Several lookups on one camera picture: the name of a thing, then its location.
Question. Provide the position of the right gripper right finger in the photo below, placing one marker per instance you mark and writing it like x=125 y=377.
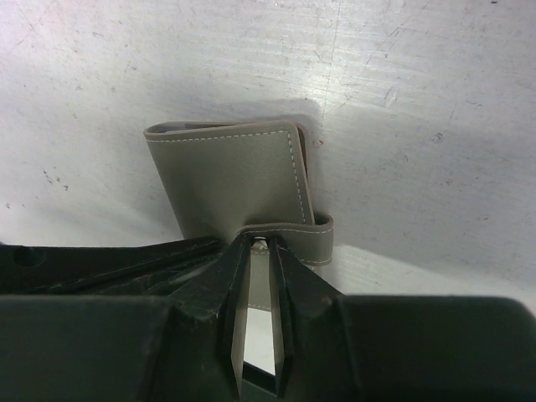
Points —
x=330 y=346

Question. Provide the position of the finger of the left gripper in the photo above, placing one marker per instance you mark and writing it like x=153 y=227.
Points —
x=150 y=270

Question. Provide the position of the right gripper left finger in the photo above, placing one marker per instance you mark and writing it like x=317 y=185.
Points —
x=188 y=346

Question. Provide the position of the grey card holder wallet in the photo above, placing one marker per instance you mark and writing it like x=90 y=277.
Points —
x=226 y=179

